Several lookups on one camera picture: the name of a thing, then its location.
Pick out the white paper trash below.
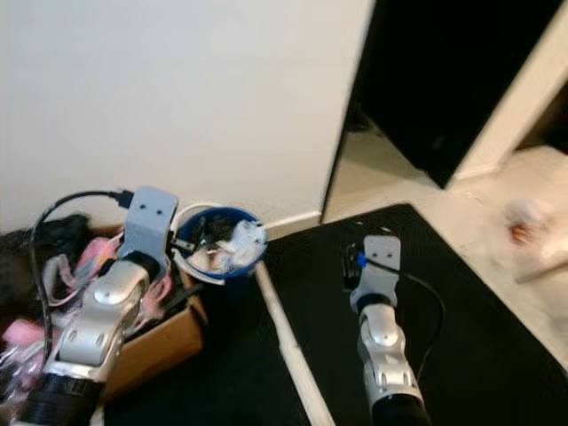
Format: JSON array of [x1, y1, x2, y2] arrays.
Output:
[[217, 219, 269, 272]]

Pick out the blue round rubbish bin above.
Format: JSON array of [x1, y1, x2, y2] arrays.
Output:
[[172, 204, 269, 285]]

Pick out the white and red crumpled trash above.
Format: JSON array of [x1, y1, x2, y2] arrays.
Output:
[[501, 199, 556, 251]]

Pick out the pink plastic bag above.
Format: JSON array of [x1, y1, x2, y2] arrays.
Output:
[[53, 233, 174, 307]]

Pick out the brown cardboard box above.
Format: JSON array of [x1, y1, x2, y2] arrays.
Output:
[[102, 297, 208, 402]]

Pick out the black plastic bag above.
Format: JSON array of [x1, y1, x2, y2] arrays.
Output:
[[0, 213, 91, 298]]

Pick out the black floor mat under box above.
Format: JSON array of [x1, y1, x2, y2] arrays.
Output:
[[98, 266, 313, 426]]

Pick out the large black floor mat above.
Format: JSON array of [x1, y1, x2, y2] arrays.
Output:
[[264, 203, 568, 426]]

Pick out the black door panel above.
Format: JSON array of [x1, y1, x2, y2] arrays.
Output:
[[346, 0, 565, 190]]

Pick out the pink package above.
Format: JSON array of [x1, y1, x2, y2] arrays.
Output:
[[2, 318, 45, 351]]

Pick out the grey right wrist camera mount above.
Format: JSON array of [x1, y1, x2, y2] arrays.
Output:
[[350, 234, 403, 308]]

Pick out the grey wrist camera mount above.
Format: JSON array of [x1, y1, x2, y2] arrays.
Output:
[[350, 234, 403, 308], [121, 186, 179, 264]]

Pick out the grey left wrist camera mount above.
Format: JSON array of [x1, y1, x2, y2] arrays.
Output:
[[121, 186, 179, 264]]

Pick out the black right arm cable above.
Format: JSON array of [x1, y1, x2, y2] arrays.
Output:
[[364, 256, 447, 378]]

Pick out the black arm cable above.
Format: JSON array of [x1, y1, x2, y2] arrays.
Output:
[[364, 256, 447, 378], [29, 188, 136, 356]]

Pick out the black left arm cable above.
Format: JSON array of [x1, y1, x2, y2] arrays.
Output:
[[29, 188, 136, 356]]

